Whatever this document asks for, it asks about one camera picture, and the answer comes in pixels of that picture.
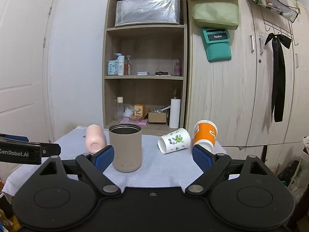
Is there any beige tumbler cup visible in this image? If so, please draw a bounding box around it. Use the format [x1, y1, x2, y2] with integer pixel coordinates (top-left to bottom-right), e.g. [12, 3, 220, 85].
[108, 123, 142, 173]

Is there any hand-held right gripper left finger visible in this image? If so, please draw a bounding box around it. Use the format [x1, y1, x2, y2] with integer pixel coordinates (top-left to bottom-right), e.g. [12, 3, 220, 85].
[37, 145, 121, 196]

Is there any light wooden wardrobe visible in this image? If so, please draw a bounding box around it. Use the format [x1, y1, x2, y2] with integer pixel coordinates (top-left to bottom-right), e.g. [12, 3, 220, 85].
[186, 0, 309, 148]

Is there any silver wrapped storage box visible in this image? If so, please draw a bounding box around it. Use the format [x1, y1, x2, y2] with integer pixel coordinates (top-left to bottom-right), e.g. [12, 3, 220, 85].
[115, 0, 181, 27]

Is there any wooden box floral print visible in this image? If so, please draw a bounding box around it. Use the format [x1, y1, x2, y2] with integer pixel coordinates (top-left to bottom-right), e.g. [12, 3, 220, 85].
[133, 104, 146, 118]

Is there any green fabric pouch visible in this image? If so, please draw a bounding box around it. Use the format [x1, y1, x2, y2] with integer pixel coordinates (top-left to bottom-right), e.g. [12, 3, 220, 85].
[192, 0, 240, 31]

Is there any white paper cup green print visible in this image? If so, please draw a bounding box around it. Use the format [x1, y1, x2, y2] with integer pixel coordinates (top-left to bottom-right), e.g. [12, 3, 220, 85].
[158, 128, 191, 154]

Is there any pink flat box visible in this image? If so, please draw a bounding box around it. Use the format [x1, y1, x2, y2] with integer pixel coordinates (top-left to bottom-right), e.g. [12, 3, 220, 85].
[120, 117, 148, 126]

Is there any white pump bottle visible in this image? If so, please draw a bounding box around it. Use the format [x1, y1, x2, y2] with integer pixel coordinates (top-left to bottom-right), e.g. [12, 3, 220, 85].
[115, 53, 125, 76]

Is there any clear bottle cream cap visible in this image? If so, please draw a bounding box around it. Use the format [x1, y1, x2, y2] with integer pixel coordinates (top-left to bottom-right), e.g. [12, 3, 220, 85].
[117, 97, 124, 121]

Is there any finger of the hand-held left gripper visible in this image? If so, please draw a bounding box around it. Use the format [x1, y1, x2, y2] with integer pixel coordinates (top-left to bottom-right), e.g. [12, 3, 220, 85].
[40, 143, 61, 157]

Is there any cardboard box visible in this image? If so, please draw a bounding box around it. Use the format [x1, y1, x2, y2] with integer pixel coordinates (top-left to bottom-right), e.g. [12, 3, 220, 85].
[148, 111, 168, 124]

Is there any dark bag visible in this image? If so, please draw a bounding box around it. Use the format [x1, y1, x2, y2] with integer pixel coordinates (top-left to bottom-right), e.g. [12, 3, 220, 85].
[278, 161, 300, 187]

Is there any teal pouch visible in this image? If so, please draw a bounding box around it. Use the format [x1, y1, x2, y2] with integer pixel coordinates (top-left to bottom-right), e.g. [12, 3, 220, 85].
[201, 27, 233, 63]

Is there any white tablecloth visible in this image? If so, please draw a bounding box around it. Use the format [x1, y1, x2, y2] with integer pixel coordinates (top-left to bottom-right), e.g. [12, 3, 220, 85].
[5, 126, 230, 197]

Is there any amber pump bottle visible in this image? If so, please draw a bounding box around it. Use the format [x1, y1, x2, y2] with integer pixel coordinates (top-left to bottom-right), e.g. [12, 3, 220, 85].
[125, 55, 132, 76]

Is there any wooden shelf unit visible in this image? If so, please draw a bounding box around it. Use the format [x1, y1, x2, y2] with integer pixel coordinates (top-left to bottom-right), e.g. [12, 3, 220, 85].
[103, 0, 188, 136]

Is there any white jar blue label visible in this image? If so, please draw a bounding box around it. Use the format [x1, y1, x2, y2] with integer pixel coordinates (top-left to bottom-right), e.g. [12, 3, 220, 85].
[107, 60, 119, 76]

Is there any white door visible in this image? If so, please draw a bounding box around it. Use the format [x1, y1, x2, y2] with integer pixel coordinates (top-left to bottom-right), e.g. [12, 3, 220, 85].
[0, 0, 59, 176]

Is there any orange paper cup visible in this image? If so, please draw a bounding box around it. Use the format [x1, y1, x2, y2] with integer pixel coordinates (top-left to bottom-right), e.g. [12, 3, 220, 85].
[193, 120, 218, 154]

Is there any black wire basket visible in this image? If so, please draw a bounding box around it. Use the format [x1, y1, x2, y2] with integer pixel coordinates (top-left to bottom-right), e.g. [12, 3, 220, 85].
[245, 0, 300, 24]

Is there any black wire hook rack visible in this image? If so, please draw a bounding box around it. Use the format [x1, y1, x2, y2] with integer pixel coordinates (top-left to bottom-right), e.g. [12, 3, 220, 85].
[263, 18, 299, 46]

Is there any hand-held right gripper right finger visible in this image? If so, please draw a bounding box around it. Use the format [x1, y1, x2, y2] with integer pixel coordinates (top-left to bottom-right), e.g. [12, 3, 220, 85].
[185, 144, 274, 196]

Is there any black ribbon bow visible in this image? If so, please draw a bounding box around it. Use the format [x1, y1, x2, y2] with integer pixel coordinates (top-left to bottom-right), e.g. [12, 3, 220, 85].
[265, 32, 292, 123]

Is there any paper towel roll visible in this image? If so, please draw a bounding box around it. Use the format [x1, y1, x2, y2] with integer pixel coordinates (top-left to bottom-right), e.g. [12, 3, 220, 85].
[169, 89, 181, 129]

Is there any pink cup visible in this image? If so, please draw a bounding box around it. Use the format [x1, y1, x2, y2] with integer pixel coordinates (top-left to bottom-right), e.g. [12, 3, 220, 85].
[86, 124, 107, 154]

